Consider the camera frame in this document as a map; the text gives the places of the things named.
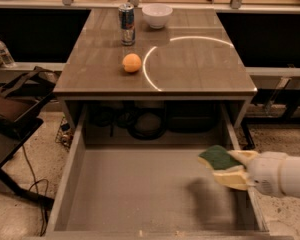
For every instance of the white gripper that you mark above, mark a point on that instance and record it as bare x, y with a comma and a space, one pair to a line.
266, 173

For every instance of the green and yellow sponge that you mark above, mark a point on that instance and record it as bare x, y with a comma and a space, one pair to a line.
217, 158

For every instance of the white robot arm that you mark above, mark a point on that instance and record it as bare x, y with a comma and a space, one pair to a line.
289, 176

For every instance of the open grey top drawer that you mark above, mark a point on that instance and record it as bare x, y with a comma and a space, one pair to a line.
115, 187

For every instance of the grey cabinet desk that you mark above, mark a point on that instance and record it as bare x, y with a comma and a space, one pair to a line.
192, 58

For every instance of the orange fruit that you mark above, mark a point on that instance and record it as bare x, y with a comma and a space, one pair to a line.
131, 63

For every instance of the white bowl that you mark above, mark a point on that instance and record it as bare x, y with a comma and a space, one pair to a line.
156, 15

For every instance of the blue silver drink can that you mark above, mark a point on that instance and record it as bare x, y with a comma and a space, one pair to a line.
126, 22

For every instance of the black folding chair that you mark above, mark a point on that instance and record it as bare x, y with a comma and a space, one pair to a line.
21, 101

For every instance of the clear plastic water bottle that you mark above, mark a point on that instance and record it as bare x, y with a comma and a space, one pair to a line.
5, 55

